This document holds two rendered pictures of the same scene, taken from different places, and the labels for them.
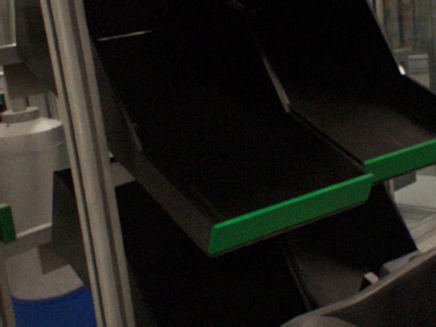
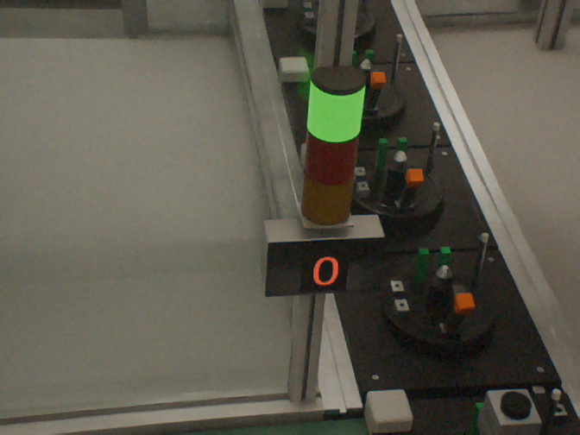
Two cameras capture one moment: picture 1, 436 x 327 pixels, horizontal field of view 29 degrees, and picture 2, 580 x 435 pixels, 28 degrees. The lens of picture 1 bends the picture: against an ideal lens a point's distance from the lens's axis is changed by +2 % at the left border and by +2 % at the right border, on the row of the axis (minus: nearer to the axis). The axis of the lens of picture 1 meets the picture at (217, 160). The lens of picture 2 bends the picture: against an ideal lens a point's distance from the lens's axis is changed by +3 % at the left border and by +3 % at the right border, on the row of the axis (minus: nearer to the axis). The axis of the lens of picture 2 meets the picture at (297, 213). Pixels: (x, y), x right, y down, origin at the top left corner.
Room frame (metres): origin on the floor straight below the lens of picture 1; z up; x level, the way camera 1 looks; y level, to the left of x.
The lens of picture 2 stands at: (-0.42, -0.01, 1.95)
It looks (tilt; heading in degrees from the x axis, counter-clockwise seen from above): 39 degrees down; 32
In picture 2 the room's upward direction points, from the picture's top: 5 degrees clockwise
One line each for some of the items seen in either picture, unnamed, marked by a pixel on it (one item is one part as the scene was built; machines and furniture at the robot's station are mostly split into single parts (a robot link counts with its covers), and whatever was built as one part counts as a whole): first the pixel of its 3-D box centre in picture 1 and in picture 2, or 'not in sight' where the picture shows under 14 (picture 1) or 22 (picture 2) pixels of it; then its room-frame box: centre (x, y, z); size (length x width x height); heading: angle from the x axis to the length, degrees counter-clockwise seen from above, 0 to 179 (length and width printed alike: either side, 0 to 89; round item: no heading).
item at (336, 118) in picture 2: not in sight; (336, 105); (0.35, 0.42, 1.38); 0.05 x 0.05 x 0.05
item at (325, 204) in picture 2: not in sight; (327, 190); (0.35, 0.42, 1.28); 0.05 x 0.05 x 0.05
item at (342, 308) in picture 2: not in sight; (440, 289); (0.58, 0.38, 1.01); 0.24 x 0.24 x 0.13; 43
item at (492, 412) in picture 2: not in sight; (507, 417); (0.40, 0.21, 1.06); 0.08 x 0.04 x 0.07; 43
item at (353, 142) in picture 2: not in sight; (330, 149); (0.35, 0.42, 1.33); 0.05 x 0.05 x 0.05
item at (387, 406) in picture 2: not in sight; (387, 415); (0.40, 0.34, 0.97); 0.05 x 0.05 x 0.04; 43
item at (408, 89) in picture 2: not in sight; (364, 81); (0.94, 0.71, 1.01); 0.24 x 0.24 x 0.13; 43
